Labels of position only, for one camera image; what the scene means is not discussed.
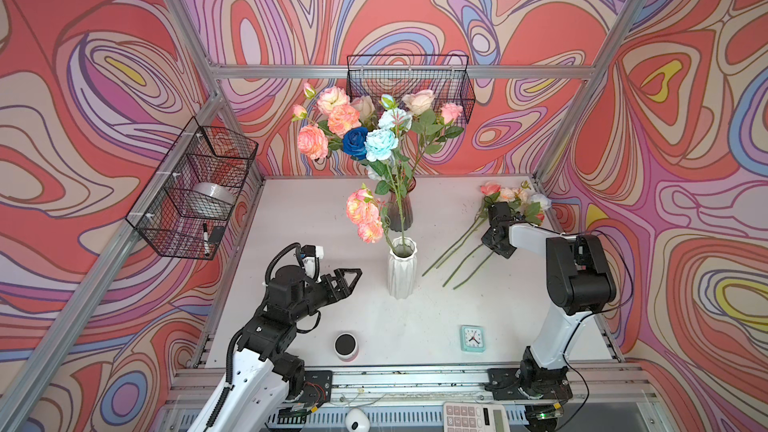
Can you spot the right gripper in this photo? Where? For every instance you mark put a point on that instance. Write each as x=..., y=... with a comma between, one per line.
x=486, y=239

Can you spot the light pink rose stem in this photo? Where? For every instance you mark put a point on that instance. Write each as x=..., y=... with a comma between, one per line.
x=434, y=129

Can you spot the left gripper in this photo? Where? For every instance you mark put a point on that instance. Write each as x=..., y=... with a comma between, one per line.
x=339, y=291

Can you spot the cream pink rose stem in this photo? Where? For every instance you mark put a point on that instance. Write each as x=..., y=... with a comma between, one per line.
x=419, y=102

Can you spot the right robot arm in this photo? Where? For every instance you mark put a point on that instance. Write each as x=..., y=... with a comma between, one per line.
x=579, y=284

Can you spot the black wire basket wall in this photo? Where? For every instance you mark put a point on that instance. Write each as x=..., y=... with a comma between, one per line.
x=188, y=216
x=397, y=75

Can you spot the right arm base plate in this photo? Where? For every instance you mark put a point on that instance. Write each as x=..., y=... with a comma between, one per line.
x=528, y=384

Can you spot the mint green small clock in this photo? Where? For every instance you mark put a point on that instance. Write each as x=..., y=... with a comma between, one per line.
x=472, y=339

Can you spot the pink carnation spray stem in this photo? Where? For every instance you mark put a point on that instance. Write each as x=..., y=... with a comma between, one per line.
x=326, y=100

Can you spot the bunch of artificial flowers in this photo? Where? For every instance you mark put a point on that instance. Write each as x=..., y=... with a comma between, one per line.
x=527, y=206

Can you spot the white ribbed ceramic vase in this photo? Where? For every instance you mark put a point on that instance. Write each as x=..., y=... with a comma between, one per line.
x=402, y=267

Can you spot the black wire basket left wall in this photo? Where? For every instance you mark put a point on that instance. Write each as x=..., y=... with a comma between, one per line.
x=188, y=216

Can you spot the cream white rose stem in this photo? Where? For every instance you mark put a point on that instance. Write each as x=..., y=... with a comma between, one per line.
x=367, y=111

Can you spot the white pink calculator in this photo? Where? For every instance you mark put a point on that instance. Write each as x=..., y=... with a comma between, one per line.
x=466, y=417

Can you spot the orange pink peony spray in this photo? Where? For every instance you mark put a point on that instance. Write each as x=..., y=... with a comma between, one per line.
x=370, y=216

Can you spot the orange pink carnation spray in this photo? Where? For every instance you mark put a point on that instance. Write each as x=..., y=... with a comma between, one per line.
x=317, y=139

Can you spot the black wire basket back wall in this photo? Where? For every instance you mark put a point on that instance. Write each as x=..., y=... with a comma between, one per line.
x=397, y=75

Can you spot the white round device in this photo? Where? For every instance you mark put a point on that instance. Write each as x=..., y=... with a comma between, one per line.
x=356, y=420

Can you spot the pink grey glass vase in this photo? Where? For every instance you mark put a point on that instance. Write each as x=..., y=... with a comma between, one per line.
x=400, y=212

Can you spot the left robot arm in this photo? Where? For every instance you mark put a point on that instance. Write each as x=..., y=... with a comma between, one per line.
x=261, y=378

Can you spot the dark blue rose stem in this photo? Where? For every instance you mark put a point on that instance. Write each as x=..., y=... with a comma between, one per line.
x=354, y=143

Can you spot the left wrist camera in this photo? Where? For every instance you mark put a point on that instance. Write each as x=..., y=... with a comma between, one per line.
x=310, y=257

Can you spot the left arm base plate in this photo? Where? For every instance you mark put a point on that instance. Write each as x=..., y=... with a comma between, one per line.
x=315, y=391

